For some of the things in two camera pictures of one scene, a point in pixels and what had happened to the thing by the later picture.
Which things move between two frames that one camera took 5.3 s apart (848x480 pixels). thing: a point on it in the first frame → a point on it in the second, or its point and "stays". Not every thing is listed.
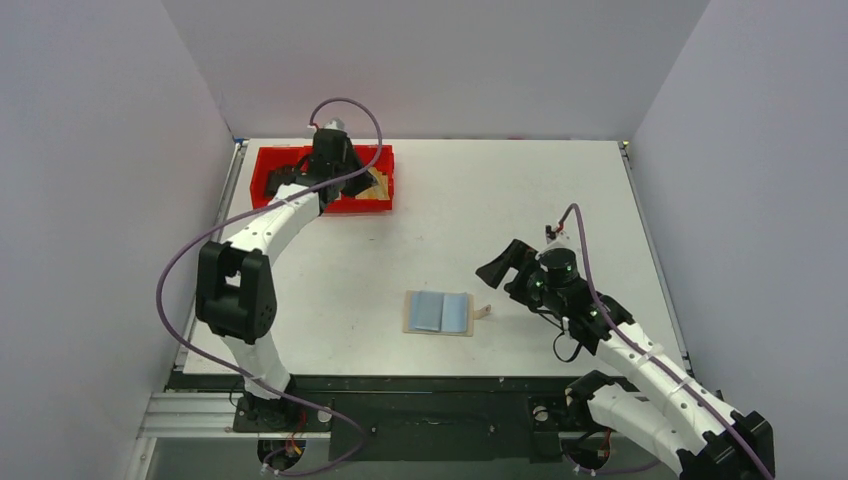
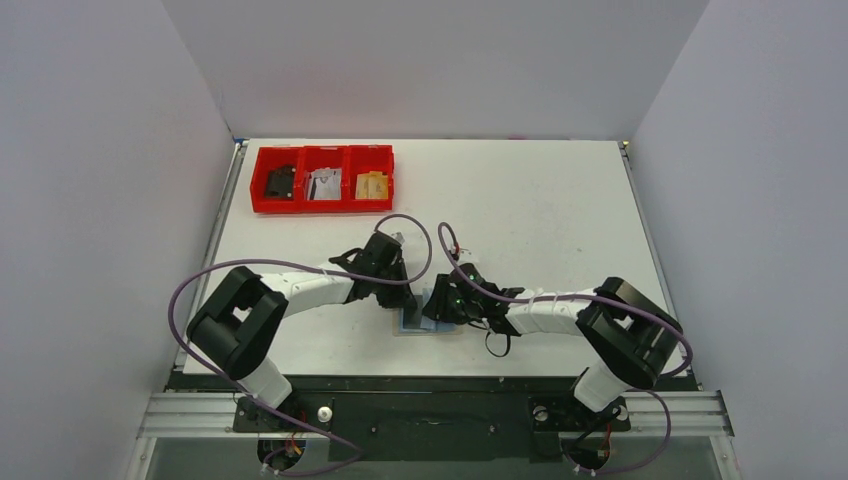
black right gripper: [525, 270] → [437, 304]
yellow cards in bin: [378, 192] stays
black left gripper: [291, 175] → [398, 288]
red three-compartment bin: [267, 158] stays
